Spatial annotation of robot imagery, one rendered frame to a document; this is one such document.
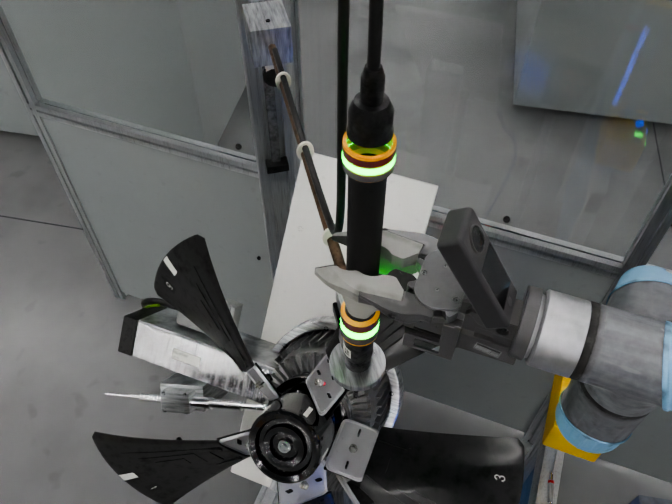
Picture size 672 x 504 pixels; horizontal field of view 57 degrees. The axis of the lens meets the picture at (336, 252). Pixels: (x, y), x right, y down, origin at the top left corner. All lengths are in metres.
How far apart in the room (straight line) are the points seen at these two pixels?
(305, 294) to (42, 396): 1.60
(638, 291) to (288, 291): 0.68
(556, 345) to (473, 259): 0.11
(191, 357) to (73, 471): 1.30
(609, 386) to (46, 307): 2.49
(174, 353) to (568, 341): 0.81
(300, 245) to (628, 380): 0.74
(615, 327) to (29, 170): 3.14
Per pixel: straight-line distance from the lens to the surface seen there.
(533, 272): 1.65
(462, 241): 0.52
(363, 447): 1.04
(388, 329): 0.93
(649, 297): 0.77
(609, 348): 0.60
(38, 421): 2.58
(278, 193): 1.50
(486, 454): 1.04
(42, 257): 3.04
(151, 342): 1.25
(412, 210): 1.13
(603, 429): 0.69
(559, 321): 0.59
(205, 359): 1.20
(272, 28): 1.10
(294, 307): 1.22
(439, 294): 0.59
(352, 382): 0.77
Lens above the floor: 2.14
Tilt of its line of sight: 51 degrees down
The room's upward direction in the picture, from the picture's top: straight up
